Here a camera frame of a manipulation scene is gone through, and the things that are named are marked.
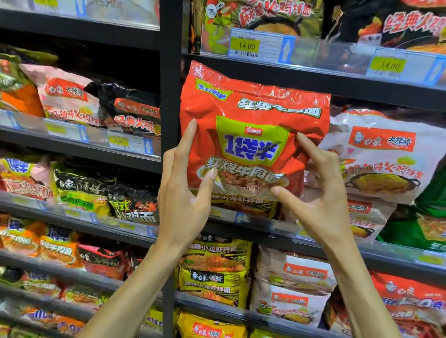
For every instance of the pink noodle multipack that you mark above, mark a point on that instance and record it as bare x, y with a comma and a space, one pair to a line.
387, 160

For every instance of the person's left forearm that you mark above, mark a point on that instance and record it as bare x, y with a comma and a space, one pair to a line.
125, 303

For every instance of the black metal store shelving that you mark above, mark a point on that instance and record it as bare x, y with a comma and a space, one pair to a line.
166, 69

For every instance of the person's left hand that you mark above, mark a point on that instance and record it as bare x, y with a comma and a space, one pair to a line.
180, 214

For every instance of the person's right hand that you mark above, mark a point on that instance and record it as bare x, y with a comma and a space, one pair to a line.
323, 217

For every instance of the red orange noodle multipack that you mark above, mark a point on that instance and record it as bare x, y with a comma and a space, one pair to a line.
253, 110

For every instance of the noodle packets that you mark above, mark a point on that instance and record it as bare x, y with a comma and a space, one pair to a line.
216, 269

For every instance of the person's right forearm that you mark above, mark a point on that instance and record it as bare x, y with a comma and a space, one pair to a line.
374, 322

